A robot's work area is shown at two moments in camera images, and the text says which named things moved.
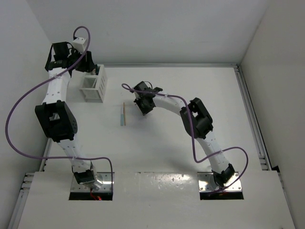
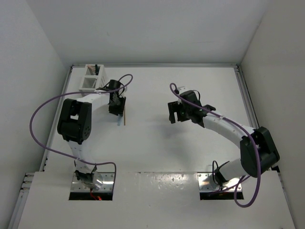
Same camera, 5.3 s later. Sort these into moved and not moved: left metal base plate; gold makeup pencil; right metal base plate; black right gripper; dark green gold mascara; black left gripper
Moved: black right gripper; black left gripper
Not moved: dark green gold mascara; gold makeup pencil; right metal base plate; left metal base plate
